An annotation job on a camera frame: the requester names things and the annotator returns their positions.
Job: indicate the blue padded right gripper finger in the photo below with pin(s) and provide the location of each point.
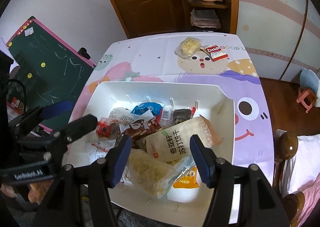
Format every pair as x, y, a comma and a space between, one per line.
259, 204
62, 205

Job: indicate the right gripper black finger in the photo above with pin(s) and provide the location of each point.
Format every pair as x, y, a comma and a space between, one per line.
76, 129

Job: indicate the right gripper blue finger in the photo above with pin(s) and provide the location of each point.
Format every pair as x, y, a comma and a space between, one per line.
56, 109

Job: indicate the red small snack packet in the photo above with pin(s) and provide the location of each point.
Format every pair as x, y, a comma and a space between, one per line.
107, 128

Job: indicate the white blue snack wrapper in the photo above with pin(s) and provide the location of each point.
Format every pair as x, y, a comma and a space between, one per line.
125, 117

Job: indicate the brown chocolate snack packet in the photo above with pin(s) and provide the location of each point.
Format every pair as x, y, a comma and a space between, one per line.
141, 128

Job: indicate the orange snack packet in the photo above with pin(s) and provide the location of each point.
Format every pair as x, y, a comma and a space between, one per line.
189, 181

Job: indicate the blue snack packet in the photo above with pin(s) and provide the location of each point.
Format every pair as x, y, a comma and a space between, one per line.
153, 107

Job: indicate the beige soda cracker pack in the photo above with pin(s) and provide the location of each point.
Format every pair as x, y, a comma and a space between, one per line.
173, 143

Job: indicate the red white cookies pack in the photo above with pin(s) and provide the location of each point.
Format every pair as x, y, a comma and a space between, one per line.
214, 52

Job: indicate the large yellow cracker bag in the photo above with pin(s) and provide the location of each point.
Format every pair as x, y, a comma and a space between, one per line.
182, 167

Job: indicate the grey brown biscuit pack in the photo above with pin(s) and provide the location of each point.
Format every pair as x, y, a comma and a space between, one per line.
171, 116

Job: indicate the person's left hand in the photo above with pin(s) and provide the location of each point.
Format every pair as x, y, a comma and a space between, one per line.
36, 194

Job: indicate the white pillow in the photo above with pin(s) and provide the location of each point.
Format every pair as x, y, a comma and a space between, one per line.
299, 172

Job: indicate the pink blanket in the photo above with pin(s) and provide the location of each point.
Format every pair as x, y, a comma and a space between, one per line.
311, 195

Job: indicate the white plastic tray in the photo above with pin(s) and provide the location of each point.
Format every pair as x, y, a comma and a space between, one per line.
183, 207

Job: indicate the pink small stool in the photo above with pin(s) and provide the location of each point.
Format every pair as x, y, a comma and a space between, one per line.
307, 98

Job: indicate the blue white plush toy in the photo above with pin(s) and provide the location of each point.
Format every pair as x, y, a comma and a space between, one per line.
308, 79

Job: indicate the cartoon printed tablecloth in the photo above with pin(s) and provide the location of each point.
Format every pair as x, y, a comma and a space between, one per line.
153, 59

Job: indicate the folded towels stack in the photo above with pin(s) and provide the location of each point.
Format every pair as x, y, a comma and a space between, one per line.
205, 19

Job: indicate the wooden shelf unit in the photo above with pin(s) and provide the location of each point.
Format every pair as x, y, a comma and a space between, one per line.
212, 0

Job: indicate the green chalkboard pink frame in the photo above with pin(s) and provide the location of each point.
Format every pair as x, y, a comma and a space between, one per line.
50, 70

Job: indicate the wooden bed post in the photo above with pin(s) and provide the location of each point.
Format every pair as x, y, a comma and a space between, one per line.
285, 146

